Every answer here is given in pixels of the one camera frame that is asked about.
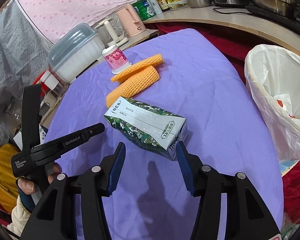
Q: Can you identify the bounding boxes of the pink floral paper cup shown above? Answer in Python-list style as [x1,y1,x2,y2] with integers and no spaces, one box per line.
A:
[102,44,133,74]

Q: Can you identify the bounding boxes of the person's left forearm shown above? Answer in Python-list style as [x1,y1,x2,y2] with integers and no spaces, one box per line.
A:
[11,187,40,235]

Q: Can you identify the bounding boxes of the yellow bag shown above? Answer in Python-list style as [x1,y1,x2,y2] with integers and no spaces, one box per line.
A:
[0,142,23,213]

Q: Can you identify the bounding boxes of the green white milk carton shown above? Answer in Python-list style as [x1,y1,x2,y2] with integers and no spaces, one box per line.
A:
[104,96,189,161]

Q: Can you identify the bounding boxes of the grey patterned cloth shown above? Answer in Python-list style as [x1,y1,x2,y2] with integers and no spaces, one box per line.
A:
[0,2,53,130]

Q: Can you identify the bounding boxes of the green tin can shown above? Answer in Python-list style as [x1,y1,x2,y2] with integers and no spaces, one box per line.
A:
[131,0,157,22]

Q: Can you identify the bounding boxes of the black induction cooker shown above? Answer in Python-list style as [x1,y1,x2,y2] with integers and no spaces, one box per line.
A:
[245,4,300,21]

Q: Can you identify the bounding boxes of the pink dotted blanket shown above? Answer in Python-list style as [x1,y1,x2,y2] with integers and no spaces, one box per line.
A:
[15,0,160,44]

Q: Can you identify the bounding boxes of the orange foam net sleeve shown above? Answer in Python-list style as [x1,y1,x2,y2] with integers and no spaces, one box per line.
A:
[106,65,160,108]
[111,54,164,82]

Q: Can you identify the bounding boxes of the red cloth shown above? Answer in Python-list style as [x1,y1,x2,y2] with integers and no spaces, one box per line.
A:
[145,22,300,224]

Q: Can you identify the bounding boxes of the white storage jar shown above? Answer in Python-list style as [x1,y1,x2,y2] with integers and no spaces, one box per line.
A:
[40,70,65,98]

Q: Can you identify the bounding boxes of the dark soy sauce bottle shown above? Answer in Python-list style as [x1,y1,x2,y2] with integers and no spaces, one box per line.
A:
[156,0,170,12]

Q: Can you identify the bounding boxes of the glass kettle white base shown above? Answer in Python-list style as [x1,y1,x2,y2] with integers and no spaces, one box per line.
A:
[94,17,128,49]

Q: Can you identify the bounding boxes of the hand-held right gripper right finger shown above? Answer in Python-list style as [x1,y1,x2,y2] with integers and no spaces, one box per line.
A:
[176,141,282,240]

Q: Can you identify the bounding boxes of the purple tablecloth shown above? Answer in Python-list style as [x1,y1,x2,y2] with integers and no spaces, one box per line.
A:
[44,28,284,240]

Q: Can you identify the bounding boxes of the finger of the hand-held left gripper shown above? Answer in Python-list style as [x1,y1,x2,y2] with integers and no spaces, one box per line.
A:
[30,123,106,161]
[22,83,42,154]

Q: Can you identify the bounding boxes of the black power cable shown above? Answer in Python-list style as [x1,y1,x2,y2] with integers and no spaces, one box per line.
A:
[212,6,250,15]

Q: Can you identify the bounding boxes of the person's left hand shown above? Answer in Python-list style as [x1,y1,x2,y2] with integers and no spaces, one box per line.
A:
[17,162,63,198]

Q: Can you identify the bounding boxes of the clear food container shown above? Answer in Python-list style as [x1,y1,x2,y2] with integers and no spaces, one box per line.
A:
[169,1,188,11]

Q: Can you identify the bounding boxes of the pink electric kettle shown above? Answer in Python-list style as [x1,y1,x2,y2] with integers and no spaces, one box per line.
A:
[115,4,146,38]

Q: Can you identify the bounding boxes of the clear plastic dish box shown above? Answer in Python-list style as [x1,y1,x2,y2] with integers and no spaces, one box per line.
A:
[48,23,105,83]

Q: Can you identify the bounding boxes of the bin with white liner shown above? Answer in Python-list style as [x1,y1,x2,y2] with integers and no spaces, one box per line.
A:
[244,44,300,162]

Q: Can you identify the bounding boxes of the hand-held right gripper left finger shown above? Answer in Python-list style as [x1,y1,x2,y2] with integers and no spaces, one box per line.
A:
[20,142,127,240]

